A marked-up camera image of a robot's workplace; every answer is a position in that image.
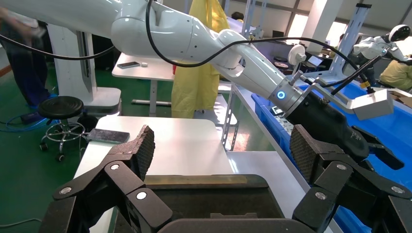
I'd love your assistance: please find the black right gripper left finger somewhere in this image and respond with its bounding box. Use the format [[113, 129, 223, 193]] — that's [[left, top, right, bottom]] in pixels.
[[38, 124, 173, 233]]

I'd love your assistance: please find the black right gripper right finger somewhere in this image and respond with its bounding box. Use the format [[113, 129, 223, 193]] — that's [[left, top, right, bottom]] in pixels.
[[289, 124, 412, 233]]

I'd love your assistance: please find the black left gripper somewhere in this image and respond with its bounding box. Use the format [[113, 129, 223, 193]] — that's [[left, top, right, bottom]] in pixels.
[[285, 91, 405, 171]]

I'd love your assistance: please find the black container tray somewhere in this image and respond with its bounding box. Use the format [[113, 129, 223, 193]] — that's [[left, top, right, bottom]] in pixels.
[[112, 174, 286, 233]]

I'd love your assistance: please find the blue plastic bin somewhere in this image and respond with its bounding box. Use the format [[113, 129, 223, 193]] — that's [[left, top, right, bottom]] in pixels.
[[251, 80, 412, 233]]

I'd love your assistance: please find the brown cardboard box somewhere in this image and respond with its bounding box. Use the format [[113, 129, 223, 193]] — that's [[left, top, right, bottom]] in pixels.
[[391, 90, 412, 108]]

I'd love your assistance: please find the dark smartphone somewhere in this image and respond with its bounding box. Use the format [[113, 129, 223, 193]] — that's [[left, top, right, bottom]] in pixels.
[[116, 61, 141, 69], [86, 128, 131, 144]]

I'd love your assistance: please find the person in yellow clothes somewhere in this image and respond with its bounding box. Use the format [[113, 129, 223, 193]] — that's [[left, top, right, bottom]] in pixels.
[[379, 59, 412, 92]]

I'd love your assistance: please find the black round stool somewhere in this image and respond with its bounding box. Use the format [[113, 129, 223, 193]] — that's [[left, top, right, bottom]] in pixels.
[[38, 96, 87, 163]]

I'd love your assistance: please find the white humanoid robot black head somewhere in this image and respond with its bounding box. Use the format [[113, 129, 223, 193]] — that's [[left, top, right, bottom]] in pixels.
[[352, 24, 412, 63]]

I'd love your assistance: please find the black power adapter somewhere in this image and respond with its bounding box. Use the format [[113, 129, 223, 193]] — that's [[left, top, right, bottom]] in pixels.
[[20, 112, 41, 124]]

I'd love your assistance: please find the open laptop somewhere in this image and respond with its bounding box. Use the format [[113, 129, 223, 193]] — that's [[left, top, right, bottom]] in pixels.
[[307, 55, 324, 68]]

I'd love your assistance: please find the white round knob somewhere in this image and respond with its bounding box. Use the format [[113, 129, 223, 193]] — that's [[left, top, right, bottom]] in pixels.
[[287, 44, 307, 67]]

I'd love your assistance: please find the white robot torso column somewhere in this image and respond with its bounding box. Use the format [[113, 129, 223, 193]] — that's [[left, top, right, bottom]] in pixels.
[[47, 24, 122, 115]]

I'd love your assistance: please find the white work table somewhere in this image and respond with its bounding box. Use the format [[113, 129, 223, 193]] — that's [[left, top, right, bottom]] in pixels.
[[111, 53, 232, 117]]

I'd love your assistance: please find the person in dark clothes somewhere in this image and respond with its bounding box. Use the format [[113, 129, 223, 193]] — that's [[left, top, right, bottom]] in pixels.
[[0, 6, 52, 107]]

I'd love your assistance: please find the yellow coat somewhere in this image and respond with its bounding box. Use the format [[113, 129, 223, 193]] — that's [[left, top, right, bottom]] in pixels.
[[171, 0, 231, 119]]

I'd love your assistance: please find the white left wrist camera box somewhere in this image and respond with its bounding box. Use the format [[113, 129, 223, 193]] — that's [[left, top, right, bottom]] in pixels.
[[352, 89, 395, 121]]

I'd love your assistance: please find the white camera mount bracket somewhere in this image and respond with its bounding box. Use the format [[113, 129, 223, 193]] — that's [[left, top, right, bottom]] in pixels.
[[288, 72, 356, 114]]

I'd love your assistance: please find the black cable with yellow tag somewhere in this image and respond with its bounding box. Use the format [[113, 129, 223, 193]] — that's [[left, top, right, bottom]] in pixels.
[[145, 0, 369, 85]]

